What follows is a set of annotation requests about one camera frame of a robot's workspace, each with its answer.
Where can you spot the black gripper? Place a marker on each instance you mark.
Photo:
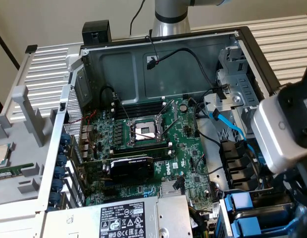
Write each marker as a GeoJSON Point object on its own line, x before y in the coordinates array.
{"type": "Point", "coordinates": [304, 186]}

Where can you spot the blue disk caddy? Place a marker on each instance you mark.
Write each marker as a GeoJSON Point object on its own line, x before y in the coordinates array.
{"type": "Point", "coordinates": [246, 224]}

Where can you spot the green motherboard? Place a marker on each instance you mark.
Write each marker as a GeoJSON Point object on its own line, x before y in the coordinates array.
{"type": "Point", "coordinates": [183, 148]}

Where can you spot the silver chipset heatsink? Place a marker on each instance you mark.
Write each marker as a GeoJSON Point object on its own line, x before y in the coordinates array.
{"type": "Point", "coordinates": [167, 189]}

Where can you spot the silver power supply unit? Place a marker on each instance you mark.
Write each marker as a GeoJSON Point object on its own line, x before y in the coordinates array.
{"type": "Point", "coordinates": [168, 215]}

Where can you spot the coin cell battery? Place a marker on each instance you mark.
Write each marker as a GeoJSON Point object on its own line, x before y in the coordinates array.
{"type": "Point", "coordinates": [184, 107]}

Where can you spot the black RAM slot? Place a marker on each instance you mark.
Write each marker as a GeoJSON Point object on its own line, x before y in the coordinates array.
{"type": "Point", "coordinates": [141, 145]}
{"type": "Point", "coordinates": [141, 106]}
{"type": "Point", "coordinates": [161, 155]}
{"type": "Point", "coordinates": [141, 111]}

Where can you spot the metal socket cover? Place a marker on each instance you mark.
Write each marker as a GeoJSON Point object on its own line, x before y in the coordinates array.
{"type": "Point", "coordinates": [173, 109]}

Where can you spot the thin metal locking lever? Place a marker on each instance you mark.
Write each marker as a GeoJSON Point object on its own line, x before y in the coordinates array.
{"type": "Point", "coordinates": [123, 111]}
{"type": "Point", "coordinates": [144, 135]}

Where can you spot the CPU socket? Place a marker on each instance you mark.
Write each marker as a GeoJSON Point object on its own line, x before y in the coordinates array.
{"type": "Point", "coordinates": [143, 129]}

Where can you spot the black graphics card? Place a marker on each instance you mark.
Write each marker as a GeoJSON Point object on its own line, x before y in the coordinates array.
{"type": "Point", "coordinates": [133, 169]}

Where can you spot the open grey PC case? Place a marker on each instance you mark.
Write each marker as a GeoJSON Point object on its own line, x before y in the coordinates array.
{"type": "Point", "coordinates": [118, 74]}

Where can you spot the black box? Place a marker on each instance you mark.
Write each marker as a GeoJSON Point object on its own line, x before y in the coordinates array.
{"type": "Point", "coordinates": [96, 32]}

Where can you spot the grey parts rack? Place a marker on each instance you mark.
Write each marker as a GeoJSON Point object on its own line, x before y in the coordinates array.
{"type": "Point", "coordinates": [24, 153]}

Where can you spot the green RAM stick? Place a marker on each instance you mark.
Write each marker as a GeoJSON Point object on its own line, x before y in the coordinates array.
{"type": "Point", "coordinates": [12, 170]}

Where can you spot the silver CPU chip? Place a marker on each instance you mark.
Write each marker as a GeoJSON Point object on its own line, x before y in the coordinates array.
{"type": "Point", "coordinates": [1, 155]}

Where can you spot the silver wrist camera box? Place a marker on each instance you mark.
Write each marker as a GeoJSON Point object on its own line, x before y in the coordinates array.
{"type": "Point", "coordinates": [270, 134]}

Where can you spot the black rail end cap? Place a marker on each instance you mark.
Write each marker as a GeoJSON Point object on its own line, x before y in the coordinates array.
{"type": "Point", "coordinates": [31, 48]}

